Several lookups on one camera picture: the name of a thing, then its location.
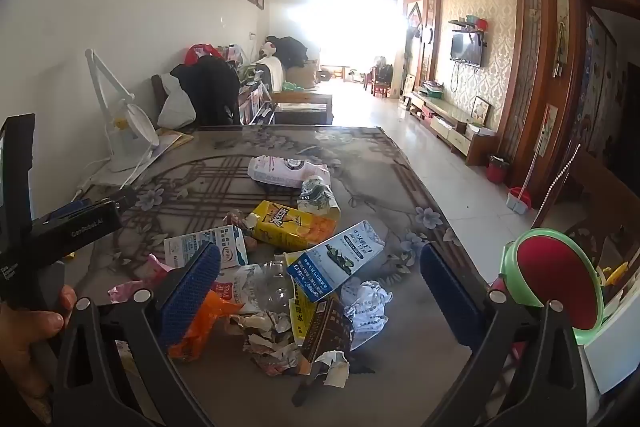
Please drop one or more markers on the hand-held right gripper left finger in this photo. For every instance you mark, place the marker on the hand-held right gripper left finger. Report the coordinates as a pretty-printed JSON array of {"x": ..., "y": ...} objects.
[{"x": 192, "y": 297}]

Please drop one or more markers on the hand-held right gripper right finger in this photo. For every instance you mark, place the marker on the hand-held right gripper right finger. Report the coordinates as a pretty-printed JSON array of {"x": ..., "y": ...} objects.
[{"x": 445, "y": 287}]

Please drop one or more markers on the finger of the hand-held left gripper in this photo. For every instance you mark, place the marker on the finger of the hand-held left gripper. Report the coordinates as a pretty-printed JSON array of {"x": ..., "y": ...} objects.
[
  {"x": 70, "y": 211},
  {"x": 122, "y": 199}
]

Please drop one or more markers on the clear plastic bottle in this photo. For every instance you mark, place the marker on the clear plastic bottle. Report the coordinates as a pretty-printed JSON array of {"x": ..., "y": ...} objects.
[{"x": 272, "y": 287}]

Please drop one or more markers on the red bucket with green rim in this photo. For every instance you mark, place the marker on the red bucket with green rim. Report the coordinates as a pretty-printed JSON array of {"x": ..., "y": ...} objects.
[{"x": 555, "y": 277}]

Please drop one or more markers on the yellow box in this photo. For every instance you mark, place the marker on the yellow box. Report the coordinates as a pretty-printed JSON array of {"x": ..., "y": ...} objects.
[{"x": 302, "y": 322}]

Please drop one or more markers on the yellow juice carton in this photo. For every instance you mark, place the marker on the yellow juice carton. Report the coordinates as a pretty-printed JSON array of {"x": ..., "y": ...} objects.
[{"x": 285, "y": 222}]

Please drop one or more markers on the pink and white carton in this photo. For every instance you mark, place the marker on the pink and white carton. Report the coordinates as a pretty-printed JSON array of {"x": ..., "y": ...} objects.
[{"x": 280, "y": 172}]

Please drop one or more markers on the floral printed paper cup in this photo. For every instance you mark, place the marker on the floral printed paper cup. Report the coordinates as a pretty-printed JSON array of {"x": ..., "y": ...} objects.
[{"x": 317, "y": 199}]

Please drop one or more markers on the person's left hand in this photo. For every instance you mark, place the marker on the person's left hand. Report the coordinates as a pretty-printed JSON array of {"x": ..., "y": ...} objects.
[{"x": 25, "y": 332}]

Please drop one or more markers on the orange plastic wrapper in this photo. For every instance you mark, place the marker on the orange plastic wrapper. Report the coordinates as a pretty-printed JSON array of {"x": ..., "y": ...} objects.
[{"x": 210, "y": 322}]

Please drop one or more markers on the pink plastic wrapper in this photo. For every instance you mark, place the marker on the pink plastic wrapper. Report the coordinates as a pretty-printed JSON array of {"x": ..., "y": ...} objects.
[{"x": 150, "y": 269}]

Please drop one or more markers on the small white milk carton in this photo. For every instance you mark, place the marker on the small white milk carton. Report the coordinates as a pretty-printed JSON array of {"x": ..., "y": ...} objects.
[{"x": 185, "y": 244}]

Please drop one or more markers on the white desk lamp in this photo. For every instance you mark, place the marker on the white desk lamp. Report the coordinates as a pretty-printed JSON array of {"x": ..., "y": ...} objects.
[{"x": 135, "y": 132}]

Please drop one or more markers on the crumpled white paper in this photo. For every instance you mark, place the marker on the crumpled white paper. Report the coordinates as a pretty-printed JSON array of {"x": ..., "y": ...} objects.
[{"x": 367, "y": 307}]

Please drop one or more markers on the crumpled brown wrapper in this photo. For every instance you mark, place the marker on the crumpled brown wrapper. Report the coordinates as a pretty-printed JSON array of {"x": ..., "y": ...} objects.
[{"x": 242, "y": 227}]

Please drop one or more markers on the crumpled paper wrappers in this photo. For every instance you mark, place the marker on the crumpled paper wrappers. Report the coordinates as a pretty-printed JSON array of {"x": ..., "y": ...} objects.
[{"x": 270, "y": 342}]

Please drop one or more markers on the dustpan with broom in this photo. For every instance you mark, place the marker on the dustpan with broom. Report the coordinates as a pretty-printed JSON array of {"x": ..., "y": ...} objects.
[{"x": 519, "y": 202}]

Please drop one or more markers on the blue and white milk carton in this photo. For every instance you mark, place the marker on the blue and white milk carton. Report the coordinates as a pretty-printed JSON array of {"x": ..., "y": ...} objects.
[{"x": 335, "y": 257}]

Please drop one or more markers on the brown cardboard box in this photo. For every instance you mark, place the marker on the brown cardboard box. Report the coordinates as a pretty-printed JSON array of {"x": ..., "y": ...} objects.
[{"x": 330, "y": 332}]

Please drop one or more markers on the red floor bin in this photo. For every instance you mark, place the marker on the red floor bin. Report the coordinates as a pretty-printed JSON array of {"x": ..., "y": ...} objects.
[{"x": 498, "y": 169}]

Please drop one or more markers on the black jacket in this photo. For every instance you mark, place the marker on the black jacket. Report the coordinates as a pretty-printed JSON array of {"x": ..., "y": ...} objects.
[{"x": 210, "y": 92}]

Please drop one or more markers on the television cabinet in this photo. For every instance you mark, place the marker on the television cabinet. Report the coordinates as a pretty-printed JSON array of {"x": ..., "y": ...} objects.
[{"x": 450, "y": 127}]

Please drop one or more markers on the red bag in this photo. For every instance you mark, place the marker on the red bag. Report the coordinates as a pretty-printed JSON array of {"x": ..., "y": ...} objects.
[{"x": 200, "y": 54}]

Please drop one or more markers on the stack of books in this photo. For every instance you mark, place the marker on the stack of books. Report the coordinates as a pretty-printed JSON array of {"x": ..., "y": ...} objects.
[{"x": 257, "y": 104}]

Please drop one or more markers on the small framed picture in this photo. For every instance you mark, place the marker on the small framed picture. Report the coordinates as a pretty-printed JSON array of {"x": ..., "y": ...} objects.
[{"x": 481, "y": 111}]

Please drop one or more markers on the carved wooden chair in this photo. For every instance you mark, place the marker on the carved wooden chair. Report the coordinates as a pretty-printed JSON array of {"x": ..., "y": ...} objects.
[{"x": 600, "y": 192}]

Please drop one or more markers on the wooden sofa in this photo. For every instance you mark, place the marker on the wooden sofa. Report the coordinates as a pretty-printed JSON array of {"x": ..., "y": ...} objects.
[{"x": 300, "y": 104}]

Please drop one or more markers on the black clothing pile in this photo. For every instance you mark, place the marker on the black clothing pile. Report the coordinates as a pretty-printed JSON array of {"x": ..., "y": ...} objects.
[{"x": 290, "y": 49}]

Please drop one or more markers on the wall television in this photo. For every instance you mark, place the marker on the wall television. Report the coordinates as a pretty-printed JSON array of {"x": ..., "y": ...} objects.
[{"x": 466, "y": 49}]

